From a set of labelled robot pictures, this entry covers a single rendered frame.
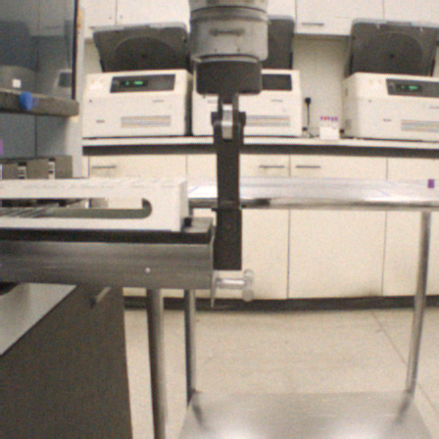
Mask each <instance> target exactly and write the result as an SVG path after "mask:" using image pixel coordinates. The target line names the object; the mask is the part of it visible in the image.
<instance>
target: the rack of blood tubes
mask: <svg viewBox="0 0 439 439"><path fill-rule="evenodd" d="M80 197H142V198H146V199H148V200H149V201H150V203H151V206H152V209H124V208H1V209H0V226H11V227H34V228H129V229H171V231H179V232H180V231H181V229H180V228H182V227H181V226H182V225H183V224H184V218H185V216H189V210H188V179H187V177H180V178H94V179H40V180H0V198H80Z"/></svg>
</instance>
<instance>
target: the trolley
mask: <svg viewBox="0 0 439 439"><path fill-rule="evenodd" d="M182 177H187V179H188V210H189V216H193V218H194V209H209V210H210V209H211V207H216V200H217V177H216V176H192V175H184V176H182ZM427 187H428V183H427V180H403V179H360V178H352V177H275V176H240V193H241V195H242V199H241V202H242V203H246V210H307V211H397V212H420V228H419V247H418V252H417V269H416V288H415V308H414V312H413V329H412V331H411V347H410V349H409V362H408V368H407V376H406V387H405V390H404V391H402V390H395V391H382V392H378V391H369V392H356V393H354V392H341V393H329V392H325V393H306V394H304V393H281V394H278V393H253V392H245V393H225V392H200V391H197V380H196V296H195V290H189V289H184V344H185V375H186V393H187V412H186V416H185V419H184V421H183V424H182V426H181V429H180V432H179V438H178V439H432V438H431V437H432V436H431V434H430V433H429V430H428V429H427V427H426V424H425V423H424V420H423V419H422V417H421V415H420V413H419V411H418V408H417V407H416V405H415V402H414V397H415V385H416V379H417V371H418V360H419V357H420V342H421V340H422V325H423V323H424V305H425V303H426V285H427V276H428V267H429V247H430V227H431V212H439V182H435V188H427ZM146 318H147V319H148V351H149V372H150V377H151V402H152V423H153V425H154V439H170V437H169V431H168V402H167V373H166V372H165V336H164V302H163V293H162V289H146Z"/></svg>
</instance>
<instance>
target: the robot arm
mask: <svg viewBox="0 0 439 439"><path fill-rule="evenodd" d="M187 1H188V5H189V13H190V19H189V24H190V37H189V42H190V46H191V53H190V56H191V59H193V60H196V61H201V62H200V63H197V64H195V77H196V93H197V94H198V95H200V96H206V97H218V111H217V112H211V124H212V126H213V130H214V148H215V149H216V154H217V200H216V207H211V212H216V271H242V267H243V210H246V203H242V202H241V199H242V195H241V193H240V175H241V151H242V150H243V148H244V128H245V125H246V123H247V113H246V112H239V97H250V96H257V95H259V94H261V92H262V64H261V63H259V61H263V60H265V59H266V58H267V56H268V9H267V6H268V0H187Z"/></svg>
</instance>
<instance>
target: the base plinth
mask: <svg viewBox="0 0 439 439"><path fill-rule="evenodd" d="M163 302H164V310H184V297H167V296H163ZM123 304H124V307H125V308H146V296H124V295H123ZM414 306H415V295H397V296H375V297H351V298H348V297H320V298H287V297H286V298H281V299H252V300H251V301H245V300H244V299H243V298H215V300H214V305H213V307H212V308H211V300H210V298H196V310H219V311H220V312H228V311H294V312H297V311H328V310H353V309H364V310H374V309H395V308H413V307H414ZM424 306H425V307H429V308H430V307H439V294H437V295H426V303H425V305H424Z"/></svg>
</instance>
